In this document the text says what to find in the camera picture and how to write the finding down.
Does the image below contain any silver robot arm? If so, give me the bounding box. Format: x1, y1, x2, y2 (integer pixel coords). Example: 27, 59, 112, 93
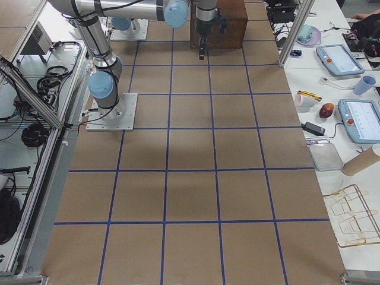
111, 17, 141, 33
50, 1, 190, 122

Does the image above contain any black power adapter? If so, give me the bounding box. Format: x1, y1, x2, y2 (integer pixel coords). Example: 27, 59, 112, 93
301, 122, 325, 136

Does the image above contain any red brown mango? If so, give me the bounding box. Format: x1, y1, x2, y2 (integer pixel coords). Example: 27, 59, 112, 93
319, 103, 334, 119

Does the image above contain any pink cup with gold clip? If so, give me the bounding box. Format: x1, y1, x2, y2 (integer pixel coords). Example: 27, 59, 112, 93
294, 90, 322, 108

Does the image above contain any light blue plastic cup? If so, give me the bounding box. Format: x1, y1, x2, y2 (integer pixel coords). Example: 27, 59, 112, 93
353, 75, 376, 96

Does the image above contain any blue teach pendant far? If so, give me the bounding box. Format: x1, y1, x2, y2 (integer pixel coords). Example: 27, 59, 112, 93
316, 45, 365, 77

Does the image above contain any lavender plate with teal item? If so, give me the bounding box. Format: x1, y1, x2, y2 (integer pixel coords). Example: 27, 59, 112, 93
296, 24, 321, 46

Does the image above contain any cardboard tube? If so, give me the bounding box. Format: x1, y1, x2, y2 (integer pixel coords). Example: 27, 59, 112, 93
341, 144, 379, 176

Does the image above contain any aluminium frame post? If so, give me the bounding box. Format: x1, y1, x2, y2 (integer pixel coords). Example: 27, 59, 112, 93
278, 0, 315, 68

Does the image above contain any blue teach pendant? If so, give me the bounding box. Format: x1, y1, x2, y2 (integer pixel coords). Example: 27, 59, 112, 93
338, 99, 379, 144
316, 45, 365, 77

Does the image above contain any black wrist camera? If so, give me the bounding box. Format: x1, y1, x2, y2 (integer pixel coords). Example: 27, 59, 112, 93
217, 12, 229, 34

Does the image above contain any blue teach pendant near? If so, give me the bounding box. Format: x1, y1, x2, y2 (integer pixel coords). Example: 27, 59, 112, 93
338, 99, 379, 144

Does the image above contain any dark wooden drawer cabinet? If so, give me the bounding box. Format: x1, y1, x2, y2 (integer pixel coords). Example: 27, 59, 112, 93
207, 0, 248, 49

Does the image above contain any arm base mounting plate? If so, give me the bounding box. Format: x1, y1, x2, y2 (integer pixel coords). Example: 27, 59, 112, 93
85, 93, 138, 131

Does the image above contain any grey control box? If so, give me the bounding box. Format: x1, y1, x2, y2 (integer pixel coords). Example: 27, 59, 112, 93
17, 21, 52, 63

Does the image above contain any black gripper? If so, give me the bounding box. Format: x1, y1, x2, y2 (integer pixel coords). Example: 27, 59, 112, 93
195, 11, 214, 60

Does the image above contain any gold wire rack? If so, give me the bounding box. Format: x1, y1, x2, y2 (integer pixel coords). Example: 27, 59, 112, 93
323, 184, 379, 248

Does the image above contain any black coiled cable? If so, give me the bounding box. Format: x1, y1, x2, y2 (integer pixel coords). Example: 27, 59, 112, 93
36, 65, 69, 96

